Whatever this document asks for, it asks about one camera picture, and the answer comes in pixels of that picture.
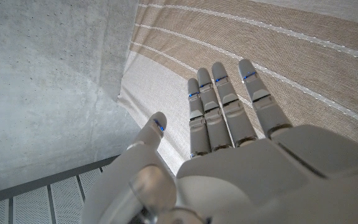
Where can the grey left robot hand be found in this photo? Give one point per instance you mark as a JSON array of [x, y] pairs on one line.
[[244, 174]]

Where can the white perforated panel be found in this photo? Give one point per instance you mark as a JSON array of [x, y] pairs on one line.
[[42, 199]]

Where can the beige striped backdrop cloth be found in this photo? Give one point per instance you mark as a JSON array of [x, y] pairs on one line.
[[259, 62]]

